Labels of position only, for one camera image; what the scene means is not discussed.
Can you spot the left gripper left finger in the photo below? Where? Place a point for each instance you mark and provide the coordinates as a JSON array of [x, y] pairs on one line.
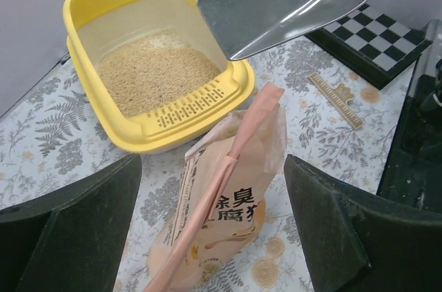
[[71, 239]]

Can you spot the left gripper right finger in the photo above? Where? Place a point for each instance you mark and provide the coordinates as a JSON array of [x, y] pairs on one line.
[[357, 241]]

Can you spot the pink cat litter bag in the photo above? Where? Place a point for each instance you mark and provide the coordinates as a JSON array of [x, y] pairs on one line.
[[221, 203]]

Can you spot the silver metal scoop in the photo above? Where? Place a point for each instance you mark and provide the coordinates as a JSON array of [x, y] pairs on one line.
[[290, 2]]

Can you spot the yellow plastic litter box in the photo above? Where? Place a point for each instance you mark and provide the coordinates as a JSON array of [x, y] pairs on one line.
[[152, 71]]

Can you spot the gold brown bookmark strip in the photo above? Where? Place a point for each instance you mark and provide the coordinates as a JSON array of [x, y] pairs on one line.
[[339, 97]]

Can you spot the black white checkerboard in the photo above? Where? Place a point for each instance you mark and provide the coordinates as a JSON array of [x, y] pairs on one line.
[[372, 44]]

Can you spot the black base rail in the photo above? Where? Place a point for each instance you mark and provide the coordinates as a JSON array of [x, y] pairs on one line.
[[412, 173]]

